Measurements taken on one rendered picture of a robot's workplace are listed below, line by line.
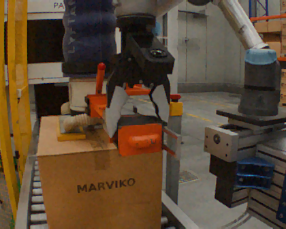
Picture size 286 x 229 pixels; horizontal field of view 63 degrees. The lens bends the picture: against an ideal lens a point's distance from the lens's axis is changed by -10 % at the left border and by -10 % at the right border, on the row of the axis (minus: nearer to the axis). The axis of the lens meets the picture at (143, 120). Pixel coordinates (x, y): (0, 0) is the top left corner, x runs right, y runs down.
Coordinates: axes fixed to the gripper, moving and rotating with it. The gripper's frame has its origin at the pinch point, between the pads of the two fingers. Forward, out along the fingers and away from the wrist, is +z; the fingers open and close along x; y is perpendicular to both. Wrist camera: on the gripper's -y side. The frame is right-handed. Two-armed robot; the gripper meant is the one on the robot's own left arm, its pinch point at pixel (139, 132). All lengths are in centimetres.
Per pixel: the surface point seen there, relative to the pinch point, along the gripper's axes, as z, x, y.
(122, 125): -2.2, 3.8, -3.2
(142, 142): 0.1, 1.3, -5.6
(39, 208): 55, 28, 71
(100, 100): -1.6, 1.5, 31.0
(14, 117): 23, 46, 146
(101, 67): -11.1, 0.6, 33.1
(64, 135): 11.5, 12.2, 43.5
